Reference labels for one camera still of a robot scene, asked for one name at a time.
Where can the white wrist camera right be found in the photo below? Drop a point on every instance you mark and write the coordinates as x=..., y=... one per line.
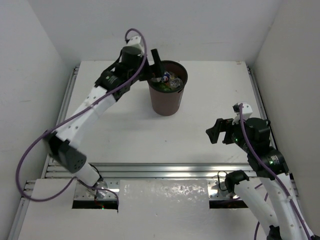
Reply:
x=246, y=110

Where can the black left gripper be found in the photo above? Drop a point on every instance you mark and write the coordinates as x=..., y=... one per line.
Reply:
x=145, y=74

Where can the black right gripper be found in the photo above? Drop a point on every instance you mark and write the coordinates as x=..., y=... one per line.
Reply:
x=213, y=132

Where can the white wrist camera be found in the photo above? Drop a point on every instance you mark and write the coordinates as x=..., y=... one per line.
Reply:
x=246, y=110
x=136, y=42

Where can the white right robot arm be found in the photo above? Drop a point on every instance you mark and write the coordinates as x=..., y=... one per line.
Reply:
x=281, y=219

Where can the brown garbage bin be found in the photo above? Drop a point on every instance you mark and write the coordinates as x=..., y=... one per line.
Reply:
x=167, y=103

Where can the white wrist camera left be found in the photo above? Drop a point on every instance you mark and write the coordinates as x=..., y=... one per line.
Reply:
x=136, y=42

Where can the clear bottle black label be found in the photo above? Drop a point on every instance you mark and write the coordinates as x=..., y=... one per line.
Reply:
x=175, y=83
x=165, y=78

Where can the aluminium frame rail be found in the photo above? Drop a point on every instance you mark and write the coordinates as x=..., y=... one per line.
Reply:
x=228, y=82

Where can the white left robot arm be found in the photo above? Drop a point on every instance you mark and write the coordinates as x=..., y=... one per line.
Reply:
x=124, y=120

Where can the green plastic bottle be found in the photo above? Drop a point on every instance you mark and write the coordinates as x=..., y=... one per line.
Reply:
x=163, y=87

